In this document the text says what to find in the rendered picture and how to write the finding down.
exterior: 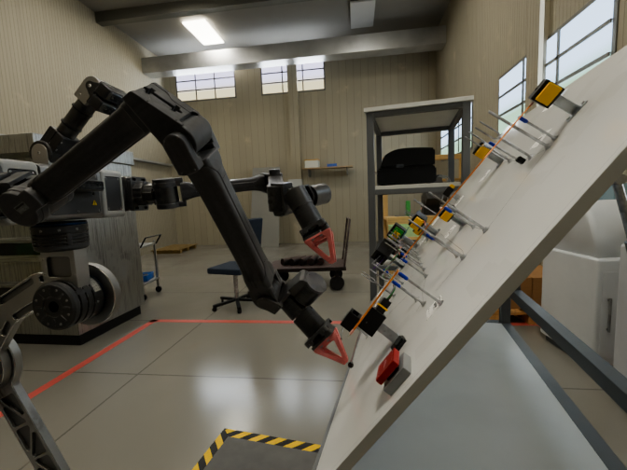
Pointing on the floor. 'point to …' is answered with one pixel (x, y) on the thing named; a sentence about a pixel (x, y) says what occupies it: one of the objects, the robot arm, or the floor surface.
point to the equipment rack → (430, 116)
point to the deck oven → (105, 228)
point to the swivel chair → (235, 271)
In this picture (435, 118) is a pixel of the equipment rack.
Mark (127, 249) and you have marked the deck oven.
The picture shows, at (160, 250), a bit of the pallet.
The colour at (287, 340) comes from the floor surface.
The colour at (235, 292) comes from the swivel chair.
